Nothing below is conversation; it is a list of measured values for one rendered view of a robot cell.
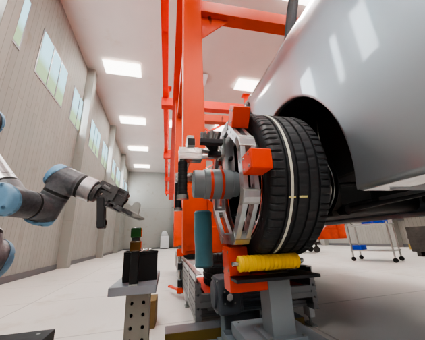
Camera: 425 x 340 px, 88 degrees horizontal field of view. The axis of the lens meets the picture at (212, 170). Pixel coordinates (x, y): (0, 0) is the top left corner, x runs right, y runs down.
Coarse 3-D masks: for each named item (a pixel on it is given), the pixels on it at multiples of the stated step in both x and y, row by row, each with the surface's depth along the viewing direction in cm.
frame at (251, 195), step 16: (224, 128) 104; (240, 128) 94; (240, 144) 81; (240, 160) 80; (240, 176) 80; (256, 176) 79; (240, 192) 79; (256, 192) 77; (224, 208) 124; (240, 208) 79; (256, 208) 79; (224, 224) 118; (240, 224) 81; (224, 240) 101; (240, 240) 85
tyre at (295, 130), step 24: (264, 120) 87; (288, 120) 91; (264, 144) 80; (288, 144) 79; (312, 144) 82; (288, 168) 75; (312, 168) 77; (264, 192) 79; (288, 192) 75; (312, 192) 76; (264, 216) 78; (288, 216) 76; (312, 216) 78; (264, 240) 80; (288, 240) 81; (312, 240) 83
